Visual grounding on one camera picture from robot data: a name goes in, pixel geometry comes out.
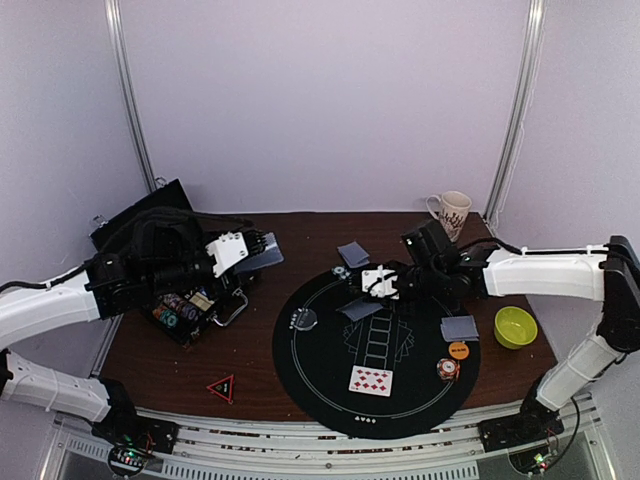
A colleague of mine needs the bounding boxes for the orange big blind button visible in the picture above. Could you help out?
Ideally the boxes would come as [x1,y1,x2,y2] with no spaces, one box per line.
[448,341,470,362]

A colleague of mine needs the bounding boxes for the four of clubs card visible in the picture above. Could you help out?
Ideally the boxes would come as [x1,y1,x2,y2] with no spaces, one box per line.
[337,299,384,322]

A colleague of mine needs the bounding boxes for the deck of blue cards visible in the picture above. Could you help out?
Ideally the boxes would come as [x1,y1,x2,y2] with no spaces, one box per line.
[234,233,284,274]

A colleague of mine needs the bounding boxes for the orange poker chip stack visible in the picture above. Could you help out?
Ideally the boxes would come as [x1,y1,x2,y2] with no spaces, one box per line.
[436,358,460,382]

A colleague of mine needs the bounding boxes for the ten of diamonds card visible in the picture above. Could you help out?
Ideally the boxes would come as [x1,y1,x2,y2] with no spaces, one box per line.
[348,365,393,398]

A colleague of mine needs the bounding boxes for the clear acrylic dealer button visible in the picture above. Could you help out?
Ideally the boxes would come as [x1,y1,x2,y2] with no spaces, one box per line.
[292,308,318,331]

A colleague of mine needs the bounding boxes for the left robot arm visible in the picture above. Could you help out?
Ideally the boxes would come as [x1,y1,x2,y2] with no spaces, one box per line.
[1,207,261,444]

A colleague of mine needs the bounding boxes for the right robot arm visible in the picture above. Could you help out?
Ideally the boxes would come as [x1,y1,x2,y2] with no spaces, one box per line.
[386,220,639,442]

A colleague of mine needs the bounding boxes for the poker chip rows in case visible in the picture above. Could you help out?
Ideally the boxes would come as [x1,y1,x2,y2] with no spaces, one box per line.
[151,287,217,330]

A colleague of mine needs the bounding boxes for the black poker chip case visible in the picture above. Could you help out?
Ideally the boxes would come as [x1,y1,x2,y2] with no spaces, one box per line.
[89,180,256,347]

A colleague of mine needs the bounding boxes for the patterned ceramic mug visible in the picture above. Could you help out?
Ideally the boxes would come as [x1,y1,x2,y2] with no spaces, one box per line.
[425,191,472,242]

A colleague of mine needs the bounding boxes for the yellow green bowl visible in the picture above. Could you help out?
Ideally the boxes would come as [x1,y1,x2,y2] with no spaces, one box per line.
[494,306,538,350]

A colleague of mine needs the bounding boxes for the round black poker mat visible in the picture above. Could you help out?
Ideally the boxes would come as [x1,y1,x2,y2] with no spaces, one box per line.
[272,271,481,439]

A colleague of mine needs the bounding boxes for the red black triangular token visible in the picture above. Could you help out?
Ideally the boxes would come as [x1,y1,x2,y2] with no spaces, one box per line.
[206,374,235,404]

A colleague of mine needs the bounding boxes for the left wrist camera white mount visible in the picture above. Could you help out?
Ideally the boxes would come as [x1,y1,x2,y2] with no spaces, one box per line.
[205,229,276,278]

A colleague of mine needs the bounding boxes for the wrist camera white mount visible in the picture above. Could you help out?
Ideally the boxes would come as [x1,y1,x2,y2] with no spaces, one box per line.
[360,265,400,300]
[205,229,276,278]

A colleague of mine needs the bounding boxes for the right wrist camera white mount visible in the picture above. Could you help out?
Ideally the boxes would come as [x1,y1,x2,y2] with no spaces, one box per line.
[360,265,400,300]

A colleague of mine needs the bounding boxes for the right aluminium post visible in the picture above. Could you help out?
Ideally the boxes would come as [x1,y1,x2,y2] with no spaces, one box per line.
[484,0,547,230]

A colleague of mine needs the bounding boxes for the aluminium post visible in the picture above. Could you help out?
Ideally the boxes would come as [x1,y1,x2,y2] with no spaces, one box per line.
[484,0,547,230]
[104,0,156,193]

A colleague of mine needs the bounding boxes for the aluminium front rail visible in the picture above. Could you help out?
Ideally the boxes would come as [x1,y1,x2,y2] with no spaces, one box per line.
[42,392,601,480]

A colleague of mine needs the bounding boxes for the left aluminium post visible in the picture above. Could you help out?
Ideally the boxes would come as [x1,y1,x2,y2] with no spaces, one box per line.
[104,0,156,193]

